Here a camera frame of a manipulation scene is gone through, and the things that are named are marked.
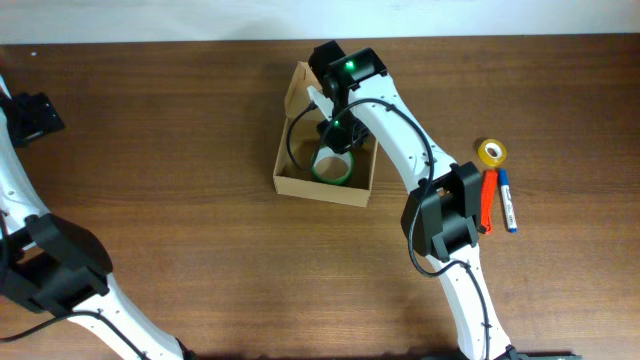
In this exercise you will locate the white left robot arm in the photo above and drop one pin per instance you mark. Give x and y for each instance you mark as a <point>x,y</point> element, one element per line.
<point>51,265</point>

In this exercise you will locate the green tape roll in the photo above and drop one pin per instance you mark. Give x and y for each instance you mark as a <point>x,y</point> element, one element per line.
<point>333,168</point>

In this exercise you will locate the small yellow tape roll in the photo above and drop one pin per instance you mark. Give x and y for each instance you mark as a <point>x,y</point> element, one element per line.
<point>492,152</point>

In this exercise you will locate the open cardboard box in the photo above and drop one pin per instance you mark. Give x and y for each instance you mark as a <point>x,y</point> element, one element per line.
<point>299,140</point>

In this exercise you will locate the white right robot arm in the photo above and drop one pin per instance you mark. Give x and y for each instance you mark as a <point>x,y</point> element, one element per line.
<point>358,98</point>

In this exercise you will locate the red utility knife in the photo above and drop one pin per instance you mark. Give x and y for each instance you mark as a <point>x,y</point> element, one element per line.
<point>489,186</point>

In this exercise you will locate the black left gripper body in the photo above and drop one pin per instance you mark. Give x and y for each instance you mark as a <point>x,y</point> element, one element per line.
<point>28,119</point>

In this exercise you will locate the blue white marker pen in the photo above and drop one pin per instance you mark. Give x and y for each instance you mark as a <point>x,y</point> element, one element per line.
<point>508,207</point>

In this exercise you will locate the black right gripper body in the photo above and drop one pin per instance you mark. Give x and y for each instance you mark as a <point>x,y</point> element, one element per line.
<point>342,130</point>

